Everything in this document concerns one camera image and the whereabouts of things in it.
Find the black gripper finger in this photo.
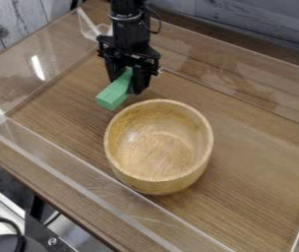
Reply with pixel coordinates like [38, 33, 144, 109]
[105, 56, 128, 82]
[128, 62, 152, 95]

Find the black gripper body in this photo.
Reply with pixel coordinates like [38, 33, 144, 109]
[97, 13, 161, 71]

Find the green rectangular block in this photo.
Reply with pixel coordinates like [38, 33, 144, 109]
[96, 69, 132, 110]

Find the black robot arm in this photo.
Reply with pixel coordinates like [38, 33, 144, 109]
[97, 0, 161, 95]

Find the brown wooden bowl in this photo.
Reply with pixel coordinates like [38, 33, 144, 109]
[104, 99, 213, 195]

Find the black table leg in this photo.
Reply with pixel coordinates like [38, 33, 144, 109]
[30, 196, 45, 221]

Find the clear acrylic corner bracket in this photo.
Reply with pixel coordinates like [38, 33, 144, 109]
[77, 8, 112, 41]

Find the clear acrylic tray wall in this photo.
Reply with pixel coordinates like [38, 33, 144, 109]
[0, 9, 299, 252]

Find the grey metal bracket with screw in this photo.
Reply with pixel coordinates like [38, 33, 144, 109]
[24, 216, 77, 252]

